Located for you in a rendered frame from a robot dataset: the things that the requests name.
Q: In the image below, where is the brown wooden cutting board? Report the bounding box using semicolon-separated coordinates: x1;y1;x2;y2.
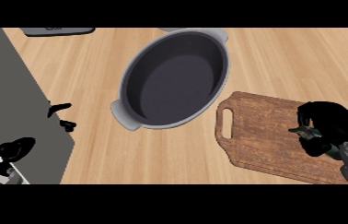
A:
214;90;348;185

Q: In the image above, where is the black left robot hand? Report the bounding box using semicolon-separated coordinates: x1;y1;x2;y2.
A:
0;101;79;172

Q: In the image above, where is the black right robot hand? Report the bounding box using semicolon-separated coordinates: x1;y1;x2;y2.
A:
297;100;348;148

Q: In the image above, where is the dark grey appliance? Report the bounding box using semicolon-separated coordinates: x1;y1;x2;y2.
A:
20;27;96;38

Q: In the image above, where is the grey oval pot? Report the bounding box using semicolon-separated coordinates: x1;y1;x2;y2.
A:
110;28;233;133

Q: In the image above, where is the pale grey object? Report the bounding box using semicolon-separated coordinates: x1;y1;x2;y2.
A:
157;27;188;33

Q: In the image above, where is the dark eggplant with green stem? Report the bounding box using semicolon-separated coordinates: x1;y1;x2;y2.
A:
288;125;340;158

